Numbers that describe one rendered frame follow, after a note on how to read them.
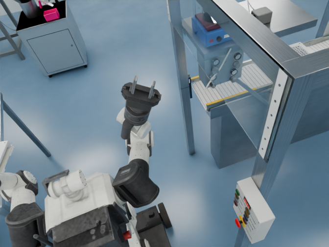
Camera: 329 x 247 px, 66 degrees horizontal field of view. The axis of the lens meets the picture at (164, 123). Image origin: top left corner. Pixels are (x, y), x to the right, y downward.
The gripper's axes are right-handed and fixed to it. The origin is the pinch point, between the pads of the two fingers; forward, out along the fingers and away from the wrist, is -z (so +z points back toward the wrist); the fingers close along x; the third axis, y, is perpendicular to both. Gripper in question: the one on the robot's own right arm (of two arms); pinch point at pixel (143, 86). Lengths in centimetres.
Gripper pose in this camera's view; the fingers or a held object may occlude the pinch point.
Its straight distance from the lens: 77.8
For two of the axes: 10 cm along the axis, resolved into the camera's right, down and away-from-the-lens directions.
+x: -9.6, -2.5, -1.1
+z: -2.2, 4.7, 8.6
